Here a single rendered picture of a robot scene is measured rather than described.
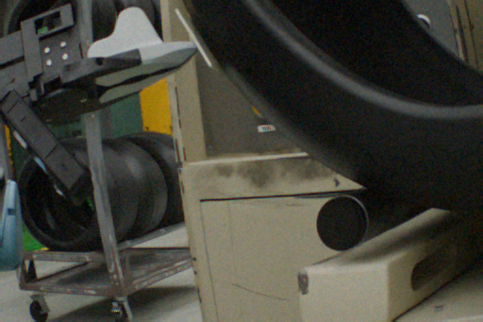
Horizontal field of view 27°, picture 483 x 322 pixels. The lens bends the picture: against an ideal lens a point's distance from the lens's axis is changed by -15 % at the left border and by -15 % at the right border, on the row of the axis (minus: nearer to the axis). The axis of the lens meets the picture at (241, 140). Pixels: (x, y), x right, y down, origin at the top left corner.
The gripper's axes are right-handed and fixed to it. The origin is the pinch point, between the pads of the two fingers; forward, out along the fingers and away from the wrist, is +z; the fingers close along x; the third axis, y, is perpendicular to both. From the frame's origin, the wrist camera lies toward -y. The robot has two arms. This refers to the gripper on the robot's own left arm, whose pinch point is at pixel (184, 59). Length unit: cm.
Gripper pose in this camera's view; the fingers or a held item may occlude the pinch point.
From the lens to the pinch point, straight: 92.0
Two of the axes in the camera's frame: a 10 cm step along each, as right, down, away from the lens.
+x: -0.4, 3.0, 9.5
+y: -2.8, -9.2, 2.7
